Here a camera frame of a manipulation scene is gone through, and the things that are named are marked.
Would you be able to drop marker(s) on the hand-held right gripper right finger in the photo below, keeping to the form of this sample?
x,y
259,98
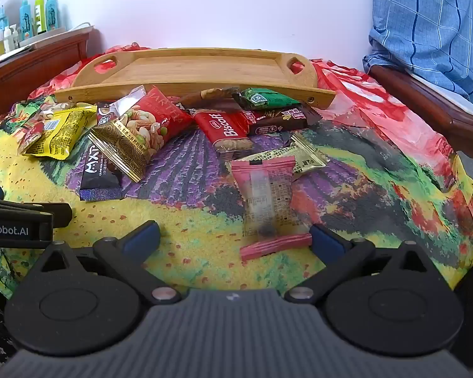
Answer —
x,y
327,242

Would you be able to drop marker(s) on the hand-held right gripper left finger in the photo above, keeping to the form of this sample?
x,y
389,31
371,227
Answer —
x,y
140,242

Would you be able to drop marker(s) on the red and black stick packet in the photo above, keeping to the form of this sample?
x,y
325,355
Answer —
x,y
98,181

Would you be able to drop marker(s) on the red biscuit packet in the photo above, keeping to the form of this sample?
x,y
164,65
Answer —
x,y
220,128
29,138

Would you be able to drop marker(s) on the pink snack packet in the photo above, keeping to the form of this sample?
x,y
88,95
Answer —
x,y
268,193

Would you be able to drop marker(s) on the yellow snack packet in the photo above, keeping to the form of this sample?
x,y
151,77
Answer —
x,y
59,134

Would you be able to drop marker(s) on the pale gold green packet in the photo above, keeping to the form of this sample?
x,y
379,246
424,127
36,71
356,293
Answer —
x,y
309,159

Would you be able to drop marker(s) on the clear packet of white candy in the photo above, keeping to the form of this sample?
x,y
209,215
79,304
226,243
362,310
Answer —
x,y
55,111

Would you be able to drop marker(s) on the red and gold nut packet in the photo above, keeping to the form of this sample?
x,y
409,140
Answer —
x,y
153,120

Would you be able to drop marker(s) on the dark brown and red bar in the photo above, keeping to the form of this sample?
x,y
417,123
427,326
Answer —
x,y
278,125

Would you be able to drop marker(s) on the brown chocolate packet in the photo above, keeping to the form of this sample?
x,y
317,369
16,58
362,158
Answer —
x,y
205,101

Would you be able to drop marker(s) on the green snack packet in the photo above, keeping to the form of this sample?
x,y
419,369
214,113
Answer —
x,y
262,98

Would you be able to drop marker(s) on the wooden tray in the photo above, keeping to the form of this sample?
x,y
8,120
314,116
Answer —
x,y
189,67

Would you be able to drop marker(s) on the colourful printed blanket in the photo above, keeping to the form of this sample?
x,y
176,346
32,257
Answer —
x,y
205,220

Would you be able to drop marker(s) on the wooden nightstand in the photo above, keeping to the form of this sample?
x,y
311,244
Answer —
x,y
35,71

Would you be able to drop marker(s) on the stack of papers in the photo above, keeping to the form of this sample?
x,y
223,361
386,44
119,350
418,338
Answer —
x,y
17,52

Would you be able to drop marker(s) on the white plastic tray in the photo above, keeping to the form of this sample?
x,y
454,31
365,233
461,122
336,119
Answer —
x,y
59,35

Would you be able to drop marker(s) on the small teal spray bottle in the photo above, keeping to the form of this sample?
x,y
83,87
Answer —
x,y
1,19

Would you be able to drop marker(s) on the tall teal spray bottle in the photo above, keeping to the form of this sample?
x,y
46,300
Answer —
x,y
25,17
52,10

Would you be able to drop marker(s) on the yellow-green spray bottle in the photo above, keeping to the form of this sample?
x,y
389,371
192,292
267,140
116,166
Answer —
x,y
40,13

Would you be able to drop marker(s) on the blue plaid cloth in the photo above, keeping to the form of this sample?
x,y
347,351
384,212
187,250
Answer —
x,y
425,19

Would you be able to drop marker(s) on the dark wooden bed frame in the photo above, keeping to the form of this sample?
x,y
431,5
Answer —
x,y
429,110

